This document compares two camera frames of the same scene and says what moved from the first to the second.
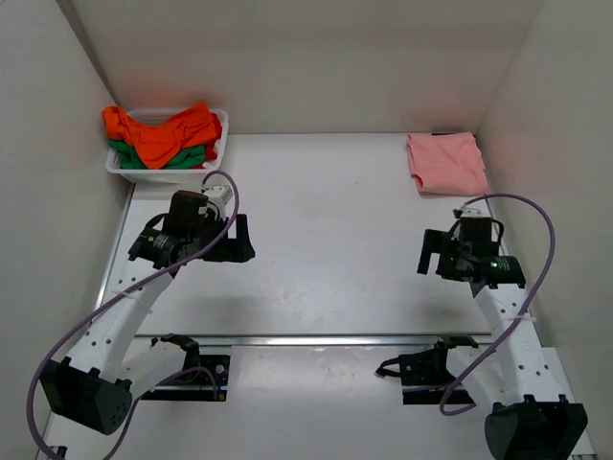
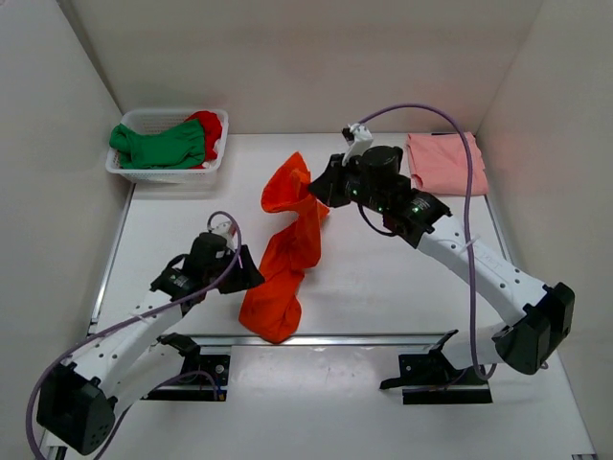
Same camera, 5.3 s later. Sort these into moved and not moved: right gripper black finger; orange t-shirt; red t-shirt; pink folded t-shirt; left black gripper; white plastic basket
Moved: right gripper black finger; orange t-shirt; left black gripper
Not moved: red t-shirt; pink folded t-shirt; white plastic basket
